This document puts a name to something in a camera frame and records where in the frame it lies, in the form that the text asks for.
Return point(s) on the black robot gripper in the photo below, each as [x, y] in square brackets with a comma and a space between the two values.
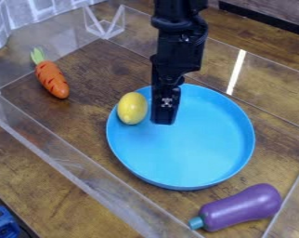
[183, 31]

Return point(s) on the yellow toy lemon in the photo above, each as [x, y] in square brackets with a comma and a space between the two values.
[132, 108]

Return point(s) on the round blue tray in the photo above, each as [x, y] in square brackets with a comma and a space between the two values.
[197, 152]

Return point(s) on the orange toy carrot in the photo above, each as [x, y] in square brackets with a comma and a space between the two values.
[49, 74]

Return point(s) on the white patterned curtain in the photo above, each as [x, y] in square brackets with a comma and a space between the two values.
[17, 13]

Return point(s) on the purple toy eggplant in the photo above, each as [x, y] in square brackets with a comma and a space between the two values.
[256, 203]

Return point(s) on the blue plastic crate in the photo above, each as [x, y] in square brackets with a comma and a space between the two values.
[9, 228]

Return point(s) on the clear acrylic enclosure wall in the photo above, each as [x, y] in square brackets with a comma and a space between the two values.
[61, 181]

